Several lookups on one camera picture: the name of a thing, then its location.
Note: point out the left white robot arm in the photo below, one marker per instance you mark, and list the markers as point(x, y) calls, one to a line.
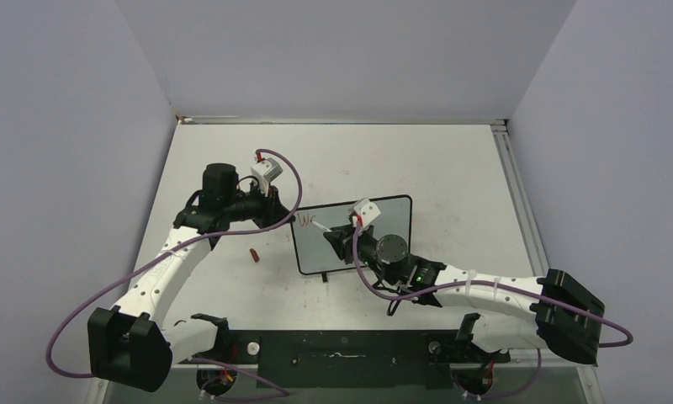
point(130, 343)

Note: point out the white whiteboard marker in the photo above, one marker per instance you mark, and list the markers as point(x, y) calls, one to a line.
point(320, 226)

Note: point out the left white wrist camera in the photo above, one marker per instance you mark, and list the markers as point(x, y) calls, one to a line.
point(265, 171)

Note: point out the aluminium rail frame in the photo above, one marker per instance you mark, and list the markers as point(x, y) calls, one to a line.
point(451, 191)

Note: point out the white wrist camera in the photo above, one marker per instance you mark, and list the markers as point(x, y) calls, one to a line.
point(364, 213)
point(265, 171)

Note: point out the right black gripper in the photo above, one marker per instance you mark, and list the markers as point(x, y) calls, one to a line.
point(341, 236)

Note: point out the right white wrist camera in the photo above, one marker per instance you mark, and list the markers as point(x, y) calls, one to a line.
point(364, 213)

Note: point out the red marker cap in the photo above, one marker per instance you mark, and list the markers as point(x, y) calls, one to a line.
point(254, 255)

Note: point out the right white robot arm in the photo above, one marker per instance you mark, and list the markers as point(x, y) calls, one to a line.
point(554, 311)

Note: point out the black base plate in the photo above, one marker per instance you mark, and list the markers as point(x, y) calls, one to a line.
point(348, 359)

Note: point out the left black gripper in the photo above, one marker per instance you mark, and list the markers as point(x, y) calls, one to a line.
point(272, 210)

